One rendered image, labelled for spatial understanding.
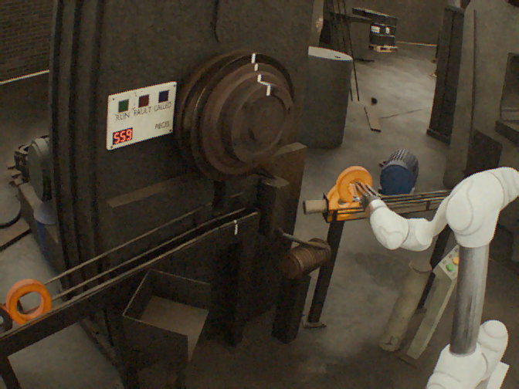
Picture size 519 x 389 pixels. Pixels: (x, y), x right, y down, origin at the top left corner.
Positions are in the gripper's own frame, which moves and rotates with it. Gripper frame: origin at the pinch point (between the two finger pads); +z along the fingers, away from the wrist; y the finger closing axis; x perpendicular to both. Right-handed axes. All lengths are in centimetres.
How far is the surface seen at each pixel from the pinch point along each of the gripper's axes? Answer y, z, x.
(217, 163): -57, -13, 15
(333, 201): -3.9, 8.3, -14.4
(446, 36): 254, 294, 31
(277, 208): -29.0, 4.1, -14.3
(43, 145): -144, 85, -22
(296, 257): -21.1, -5.5, -31.5
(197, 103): -66, -15, 36
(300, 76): -18.0, 31.9, 32.7
